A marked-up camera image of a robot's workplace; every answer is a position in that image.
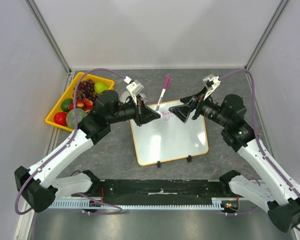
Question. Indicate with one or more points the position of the white slotted cable duct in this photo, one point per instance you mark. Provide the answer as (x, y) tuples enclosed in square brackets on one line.
[(86, 204)]

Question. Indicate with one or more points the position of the green netted melon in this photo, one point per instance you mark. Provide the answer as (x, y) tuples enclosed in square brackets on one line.
[(70, 118)]

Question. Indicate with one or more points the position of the orange framed whiteboard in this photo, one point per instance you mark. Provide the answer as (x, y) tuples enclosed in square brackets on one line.
[(168, 139)]

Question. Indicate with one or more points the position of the grey whiteboard eraser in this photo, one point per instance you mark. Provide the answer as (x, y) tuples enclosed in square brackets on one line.
[(126, 94)]

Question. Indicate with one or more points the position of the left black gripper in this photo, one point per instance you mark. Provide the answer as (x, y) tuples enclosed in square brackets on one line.
[(144, 114)]

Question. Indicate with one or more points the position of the purple capped white marker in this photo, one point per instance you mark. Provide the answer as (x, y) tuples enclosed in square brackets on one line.
[(166, 84)]

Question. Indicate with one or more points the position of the green lime fruit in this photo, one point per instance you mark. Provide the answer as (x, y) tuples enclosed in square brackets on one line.
[(65, 104)]

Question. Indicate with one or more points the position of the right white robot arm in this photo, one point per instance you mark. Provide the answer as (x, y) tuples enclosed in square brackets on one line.
[(280, 199)]

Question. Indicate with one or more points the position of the dark purple grape bunch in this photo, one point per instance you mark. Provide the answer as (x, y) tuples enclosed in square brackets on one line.
[(86, 90)]

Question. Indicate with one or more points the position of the green pear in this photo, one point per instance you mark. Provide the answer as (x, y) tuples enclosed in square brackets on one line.
[(99, 87)]

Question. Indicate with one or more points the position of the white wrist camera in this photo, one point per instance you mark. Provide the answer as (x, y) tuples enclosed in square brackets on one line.
[(134, 87), (212, 83)]

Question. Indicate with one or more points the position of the red apple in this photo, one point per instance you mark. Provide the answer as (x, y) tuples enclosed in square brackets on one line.
[(60, 118)]

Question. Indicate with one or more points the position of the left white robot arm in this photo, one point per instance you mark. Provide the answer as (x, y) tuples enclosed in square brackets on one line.
[(39, 184)]

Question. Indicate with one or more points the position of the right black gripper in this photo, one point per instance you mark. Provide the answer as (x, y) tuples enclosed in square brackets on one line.
[(194, 107)]

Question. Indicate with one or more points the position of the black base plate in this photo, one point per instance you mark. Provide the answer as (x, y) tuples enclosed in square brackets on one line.
[(158, 192)]

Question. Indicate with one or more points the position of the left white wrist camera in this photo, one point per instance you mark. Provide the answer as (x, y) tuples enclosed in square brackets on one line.
[(134, 87)]

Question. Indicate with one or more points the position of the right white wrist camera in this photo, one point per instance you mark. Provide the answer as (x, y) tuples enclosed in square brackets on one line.
[(212, 83)]

